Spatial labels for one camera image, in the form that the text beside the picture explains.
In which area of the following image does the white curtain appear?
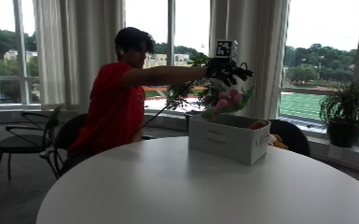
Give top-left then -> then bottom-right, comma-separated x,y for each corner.
33,0 -> 127,111
209,0 -> 292,120

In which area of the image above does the white marker cube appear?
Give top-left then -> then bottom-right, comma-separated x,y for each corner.
215,38 -> 239,60

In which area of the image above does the pink and green soft toy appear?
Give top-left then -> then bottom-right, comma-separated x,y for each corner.
200,85 -> 256,120

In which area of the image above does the leafy green plant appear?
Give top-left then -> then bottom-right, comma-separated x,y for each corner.
164,52 -> 231,111

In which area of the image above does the orange soft toy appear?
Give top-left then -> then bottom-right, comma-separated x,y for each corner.
246,119 -> 270,131

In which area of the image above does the white fabric storage box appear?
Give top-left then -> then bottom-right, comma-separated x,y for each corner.
188,113 -> 273,166

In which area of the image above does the yellow soft toy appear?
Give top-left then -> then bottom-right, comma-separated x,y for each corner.
268,133 -> 290,150

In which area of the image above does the black round-backed chair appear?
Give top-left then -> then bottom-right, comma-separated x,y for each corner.
47,113 -> 90,180
269,119 -> 312,158

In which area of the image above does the potted spiky green plant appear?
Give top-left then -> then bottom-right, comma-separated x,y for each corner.
318,81 -> 359,148

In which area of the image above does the the person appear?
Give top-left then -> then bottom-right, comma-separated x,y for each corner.
60,26 -> 256,175

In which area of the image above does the black chair with armrests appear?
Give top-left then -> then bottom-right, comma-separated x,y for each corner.
0,102 -> 67,206

